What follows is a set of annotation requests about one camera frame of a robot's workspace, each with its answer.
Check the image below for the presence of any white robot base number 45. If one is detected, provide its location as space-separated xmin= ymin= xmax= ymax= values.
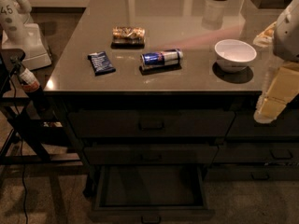
xmin=0 ymin=0 xmax=52 ymax=70

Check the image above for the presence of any blue silver energy drink can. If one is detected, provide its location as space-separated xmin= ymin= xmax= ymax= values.
xmin=141 ymin=49 xmax=183 ymax=70

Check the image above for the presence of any black side table frame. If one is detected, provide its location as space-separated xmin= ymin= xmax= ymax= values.
xmin=0 ymin=49 xmax=82 ymax=175

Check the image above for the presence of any white bowl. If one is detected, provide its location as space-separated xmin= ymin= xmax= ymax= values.
xmin=214 ymin=39 xmax=257 ymax=73

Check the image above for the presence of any glass jar of nuts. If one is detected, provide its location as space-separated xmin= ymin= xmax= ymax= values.
xmin=253 ymin=21 xmax=277 ymax=48

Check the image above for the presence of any dark cola bottle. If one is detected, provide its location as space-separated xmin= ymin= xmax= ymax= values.
xmin=10 ymin=56 xmax=50 ymax=113

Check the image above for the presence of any right top drawer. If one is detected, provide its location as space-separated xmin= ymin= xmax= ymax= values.
xmin=227 ymin=109 xmax=299 ymax=141

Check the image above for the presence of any dark blue snack packet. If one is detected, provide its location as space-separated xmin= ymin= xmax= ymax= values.
xmin=88 ymin=51 xmax=116 ymax=76

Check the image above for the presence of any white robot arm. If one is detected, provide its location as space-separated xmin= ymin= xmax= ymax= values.
xmin=253 ymin=0 xmax=299 ymax=124

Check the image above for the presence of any right bottom drawer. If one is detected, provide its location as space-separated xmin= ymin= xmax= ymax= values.
xmin=205 ymin=166 xmax=299 ymax=181

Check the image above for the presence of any right middle drawer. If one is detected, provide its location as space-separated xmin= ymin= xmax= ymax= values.
xmin=214 ymin=143 xmax=299 ymax=163

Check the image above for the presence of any dark top drawer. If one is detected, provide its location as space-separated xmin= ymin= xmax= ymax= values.
xmin=68 ymin=110 xmax=235 ymax=138

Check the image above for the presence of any brown patterned snack bag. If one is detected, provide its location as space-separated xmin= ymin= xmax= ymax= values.
xmin=112 ymin=26 xmax=145 ymax=45

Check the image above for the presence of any black cable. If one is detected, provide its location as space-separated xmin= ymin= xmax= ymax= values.
xmin=8 ymin=75 xmax=30 ymax=224

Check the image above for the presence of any dark bottom drawer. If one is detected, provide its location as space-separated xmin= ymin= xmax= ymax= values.
xmin=90 ymin=164 xmax=214 ymax=224

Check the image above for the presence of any dark middle drawer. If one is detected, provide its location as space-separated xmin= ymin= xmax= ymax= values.
xmin=83 ymin=144 xmax=218 ymax=164

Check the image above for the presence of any dark cabinet frame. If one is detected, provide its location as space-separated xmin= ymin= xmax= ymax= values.
xmin=46 ymin=91 xmax=299 ymax=198

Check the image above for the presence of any dark drawer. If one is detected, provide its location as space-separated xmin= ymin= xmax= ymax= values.
xmin=83 ymin=144 xmax=218 ymax=164
xmin=68 ymin=110 xmax=235 ymax=138
xmin=90 ymin=164 xmax=214 ymax=224

